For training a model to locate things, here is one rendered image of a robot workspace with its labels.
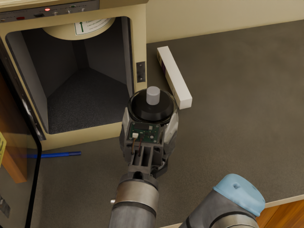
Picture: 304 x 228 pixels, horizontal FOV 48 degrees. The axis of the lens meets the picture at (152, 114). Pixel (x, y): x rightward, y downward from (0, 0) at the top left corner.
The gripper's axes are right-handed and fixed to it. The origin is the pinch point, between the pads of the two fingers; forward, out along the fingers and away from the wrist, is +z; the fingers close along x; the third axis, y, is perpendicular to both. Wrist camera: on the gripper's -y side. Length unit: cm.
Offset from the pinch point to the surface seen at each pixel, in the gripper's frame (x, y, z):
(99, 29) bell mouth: 13.5, 12.4, 11.9
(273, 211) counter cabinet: -40, -44, 4
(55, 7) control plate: 16.6, 25.4, -1.8
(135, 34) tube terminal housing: 5.7, 11.8, 12.1
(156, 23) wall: 5, -16, 60
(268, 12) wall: -38, -17, 76
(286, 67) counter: -43, -22, 49
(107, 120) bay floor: 13.9, -18.7, 12.3
